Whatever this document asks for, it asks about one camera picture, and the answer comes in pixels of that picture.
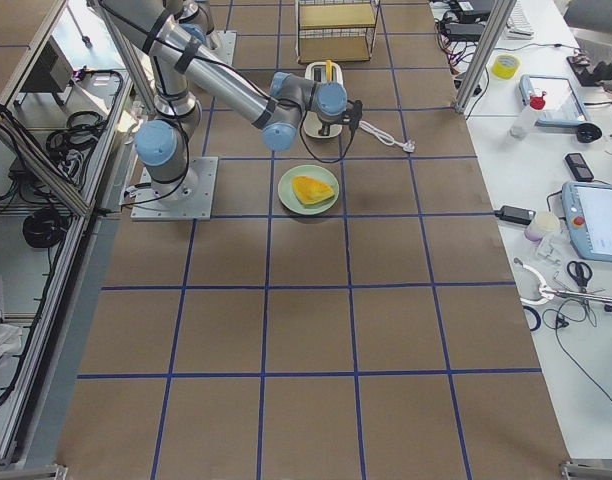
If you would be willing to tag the white two-slot toaster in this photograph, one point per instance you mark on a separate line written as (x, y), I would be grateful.
(330, 99)

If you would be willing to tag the grid-cloth wooden storage box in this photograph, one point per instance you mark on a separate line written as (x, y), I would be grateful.
(342, 31)

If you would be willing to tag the red-capped squeeze bottle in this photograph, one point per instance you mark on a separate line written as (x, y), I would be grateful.
(527, 119)

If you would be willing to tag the aluminium frame post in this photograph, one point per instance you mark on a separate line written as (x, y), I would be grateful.
(492, 31)

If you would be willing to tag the blue teach pendant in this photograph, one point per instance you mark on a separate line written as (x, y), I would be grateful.
(563, 107)
(588, 216)

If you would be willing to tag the triangular golden bread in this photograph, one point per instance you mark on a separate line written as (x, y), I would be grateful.
(311, 191)

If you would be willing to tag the light green plate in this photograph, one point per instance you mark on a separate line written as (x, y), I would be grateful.
(288, 198)

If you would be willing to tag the blue teach pendant near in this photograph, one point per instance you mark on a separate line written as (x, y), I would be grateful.
(588, 216)

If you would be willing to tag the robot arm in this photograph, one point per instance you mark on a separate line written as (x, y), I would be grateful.
(176, 36)

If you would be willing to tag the black power adapter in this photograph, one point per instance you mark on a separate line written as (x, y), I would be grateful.
(515, 215)

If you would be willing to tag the black scissors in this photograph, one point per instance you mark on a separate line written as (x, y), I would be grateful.
(581, 273)

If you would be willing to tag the blue teach pendant far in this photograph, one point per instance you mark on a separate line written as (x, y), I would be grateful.
(563, 107)

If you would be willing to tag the yellow tape roll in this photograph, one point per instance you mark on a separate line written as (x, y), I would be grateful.
(505, 66)

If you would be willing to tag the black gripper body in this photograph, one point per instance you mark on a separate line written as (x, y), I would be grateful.
(327, 125)

